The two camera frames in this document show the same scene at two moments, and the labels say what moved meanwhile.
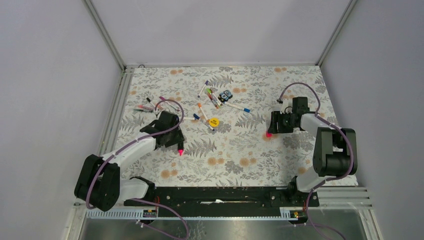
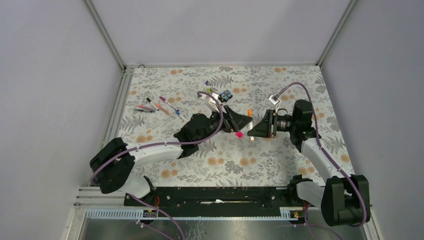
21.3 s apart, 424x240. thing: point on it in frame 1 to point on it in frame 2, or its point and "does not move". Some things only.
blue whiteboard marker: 246,109 to 178,112
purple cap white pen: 206,83 does not move
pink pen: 146,107 does not move
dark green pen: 150,111 does not move
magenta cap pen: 170,104 does not move
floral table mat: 225,113 does not move
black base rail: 204,201 does not move
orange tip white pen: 199,105 to 250,112
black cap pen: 149,100 does not move
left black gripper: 177,137 to 232,121
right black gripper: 276,117 to 267,127
